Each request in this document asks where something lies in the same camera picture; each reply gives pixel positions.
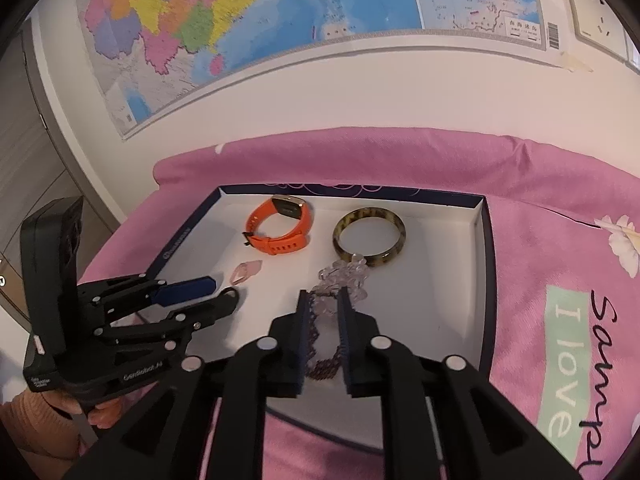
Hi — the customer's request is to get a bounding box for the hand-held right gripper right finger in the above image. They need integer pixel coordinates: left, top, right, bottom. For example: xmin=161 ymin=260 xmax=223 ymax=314
xmin=336 ymin=290 xmax=583 ymax=480

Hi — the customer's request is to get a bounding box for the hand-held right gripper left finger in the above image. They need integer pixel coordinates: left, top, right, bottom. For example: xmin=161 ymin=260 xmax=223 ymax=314
xmin=65 ymin=289 xmax=313 ymax=480

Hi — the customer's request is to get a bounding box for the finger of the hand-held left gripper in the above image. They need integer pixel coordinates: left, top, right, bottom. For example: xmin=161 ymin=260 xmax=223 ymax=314
xmin=75 ymin=274 xmax=217 ymax=321
xmin=96 ymin=288 xmax=240 ymax=356

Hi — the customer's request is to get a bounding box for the purple bead bracelet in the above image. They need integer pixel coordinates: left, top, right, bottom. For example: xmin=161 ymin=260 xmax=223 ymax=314
xmin=304 ymin=287 xmax=347 ymax=380

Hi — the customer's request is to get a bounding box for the pink crystal piece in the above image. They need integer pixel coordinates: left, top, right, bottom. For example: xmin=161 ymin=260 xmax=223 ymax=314
xmin=231 ymin=260 xmax=264 ymax=285

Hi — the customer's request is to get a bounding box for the clear crystal bead bracelet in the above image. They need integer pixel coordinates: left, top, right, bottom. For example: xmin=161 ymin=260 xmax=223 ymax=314
xmin=317 ymin=253 xmax=371 ymax=319

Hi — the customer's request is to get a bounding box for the tortoiseshell bangle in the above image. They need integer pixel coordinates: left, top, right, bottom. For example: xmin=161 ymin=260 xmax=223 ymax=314
xmin=332 ymin=207 xmax=407 ymax=269

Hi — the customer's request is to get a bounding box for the orange strap smartwatch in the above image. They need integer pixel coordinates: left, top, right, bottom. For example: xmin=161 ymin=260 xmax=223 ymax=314
xmin=243 ymin=195 xmax=315 ymax=257

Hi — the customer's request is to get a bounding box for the dark blue shallow box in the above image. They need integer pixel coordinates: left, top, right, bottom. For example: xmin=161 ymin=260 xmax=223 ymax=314
xmin=150 ymin=183 xmax=497 ymax=456

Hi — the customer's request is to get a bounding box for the person's left forearm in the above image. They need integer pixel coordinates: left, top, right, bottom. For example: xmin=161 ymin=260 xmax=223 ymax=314
xmin=0 ymin=387 xmax=81 ymax=466

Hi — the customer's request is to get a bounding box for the person's left hand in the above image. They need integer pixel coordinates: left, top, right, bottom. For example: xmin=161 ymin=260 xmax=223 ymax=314
xmin=80 ymin=394 xmax=122 ymax=430

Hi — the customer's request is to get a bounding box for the pink flower printed blanket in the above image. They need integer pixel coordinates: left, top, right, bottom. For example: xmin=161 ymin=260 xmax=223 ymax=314
xmin=80 ymin=127 xmax=640 ymax=480

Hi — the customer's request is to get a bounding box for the beige tape strip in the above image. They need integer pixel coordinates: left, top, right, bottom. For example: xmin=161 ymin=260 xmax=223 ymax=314
xmin=560 ymin=52 xmax=594 ymax=74

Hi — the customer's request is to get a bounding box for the colourful wall map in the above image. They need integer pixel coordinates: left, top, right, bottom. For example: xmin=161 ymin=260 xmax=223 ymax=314
xmin=75 ymin=0 xmax=548 ymax=141

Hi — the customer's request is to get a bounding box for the white wall socket plate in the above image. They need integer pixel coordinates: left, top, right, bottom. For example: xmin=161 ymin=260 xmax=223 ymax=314
xmin=625 ymin=30 xmax=640 ymax=72

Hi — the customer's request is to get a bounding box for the white five-hole wall socket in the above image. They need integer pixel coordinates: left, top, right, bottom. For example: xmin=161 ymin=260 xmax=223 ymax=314
xmin=561 ymin=0 xmax=629 ymax=44

